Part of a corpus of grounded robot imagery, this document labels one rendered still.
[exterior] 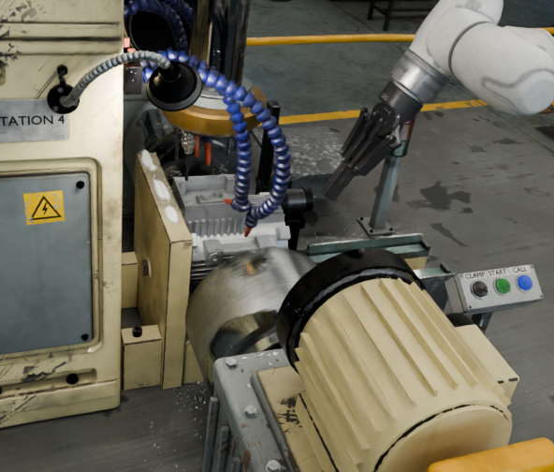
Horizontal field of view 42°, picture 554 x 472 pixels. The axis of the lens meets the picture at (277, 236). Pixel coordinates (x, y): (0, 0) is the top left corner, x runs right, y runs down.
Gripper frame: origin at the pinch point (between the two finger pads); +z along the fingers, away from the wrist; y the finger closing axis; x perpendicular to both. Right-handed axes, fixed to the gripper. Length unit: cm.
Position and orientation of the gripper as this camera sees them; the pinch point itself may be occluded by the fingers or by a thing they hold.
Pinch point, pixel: (338, 182)
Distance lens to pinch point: 133.2
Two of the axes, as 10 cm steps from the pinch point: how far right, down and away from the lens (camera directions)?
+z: -5.8, 7.6, 3.1
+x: 7.5, 3.3, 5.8
